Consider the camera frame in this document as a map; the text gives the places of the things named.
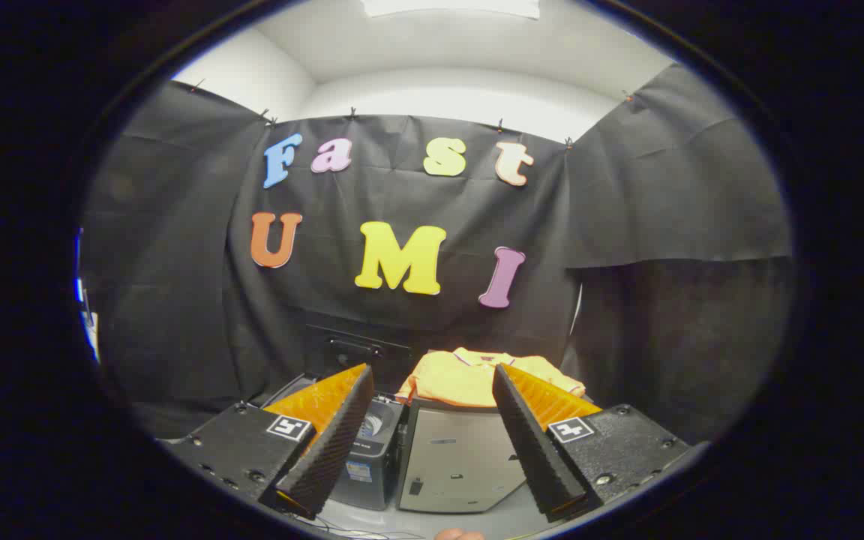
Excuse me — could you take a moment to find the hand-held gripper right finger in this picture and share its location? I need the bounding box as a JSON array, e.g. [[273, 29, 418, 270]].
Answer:
[[492, 364, 693, 524]]

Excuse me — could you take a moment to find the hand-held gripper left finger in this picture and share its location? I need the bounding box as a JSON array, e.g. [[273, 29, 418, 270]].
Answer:
[[158, 364, 375, 520]]

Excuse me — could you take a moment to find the dark grey washing machine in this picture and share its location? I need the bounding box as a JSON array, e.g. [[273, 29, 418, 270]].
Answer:
[[263, 324, 414, 512]]

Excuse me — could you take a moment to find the dark washing machine lid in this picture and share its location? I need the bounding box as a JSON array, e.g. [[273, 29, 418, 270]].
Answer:
[[304, 324, 414, 376]]

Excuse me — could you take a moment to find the yellow polo shirt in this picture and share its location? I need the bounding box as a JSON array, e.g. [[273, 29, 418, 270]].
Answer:
[[396, 347, 587, 410]]

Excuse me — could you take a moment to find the black backdrop cloth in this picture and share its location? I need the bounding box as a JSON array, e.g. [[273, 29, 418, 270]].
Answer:
[[78, 64, 794, 443]]

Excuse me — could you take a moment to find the ceiling light panel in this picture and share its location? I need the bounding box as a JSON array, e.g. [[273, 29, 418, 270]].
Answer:
[[361, 0, 542, 20]]

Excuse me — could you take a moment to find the tangle of thin cables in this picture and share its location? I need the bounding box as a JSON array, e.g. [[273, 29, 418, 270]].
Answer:
[[301, 516, 427, 540]]

